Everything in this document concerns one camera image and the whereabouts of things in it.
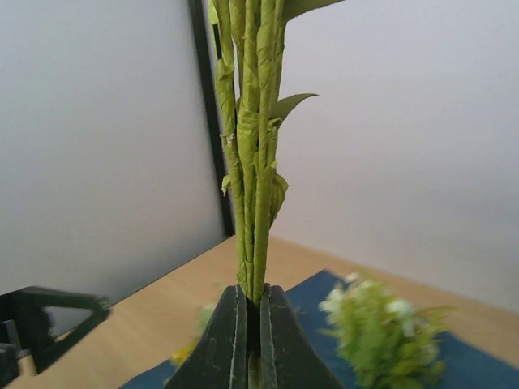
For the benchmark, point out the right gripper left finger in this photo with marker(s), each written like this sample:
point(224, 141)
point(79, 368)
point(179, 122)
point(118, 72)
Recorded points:
point(219, 360)

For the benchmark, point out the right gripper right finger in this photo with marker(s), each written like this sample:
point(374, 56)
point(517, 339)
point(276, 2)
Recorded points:
point(288, 361)

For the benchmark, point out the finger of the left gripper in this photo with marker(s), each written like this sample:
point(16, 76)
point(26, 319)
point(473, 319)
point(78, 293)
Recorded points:
point(27, 325)

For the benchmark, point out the green white flower bunch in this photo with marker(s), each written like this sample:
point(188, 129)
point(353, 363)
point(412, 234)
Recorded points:
point(386, 340)

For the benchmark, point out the blue wrapping paper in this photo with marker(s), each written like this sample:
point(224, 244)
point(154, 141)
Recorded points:
point(466, 367)

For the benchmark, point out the pastel purple flower bunch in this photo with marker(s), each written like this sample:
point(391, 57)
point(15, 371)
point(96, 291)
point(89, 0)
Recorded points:
point(249, 39)

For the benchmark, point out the small yellow flower sprig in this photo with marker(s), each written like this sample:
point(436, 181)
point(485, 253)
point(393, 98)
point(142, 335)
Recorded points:
point(203, 316)

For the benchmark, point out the black frame post left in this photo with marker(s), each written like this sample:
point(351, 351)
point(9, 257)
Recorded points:
point(200, 34)

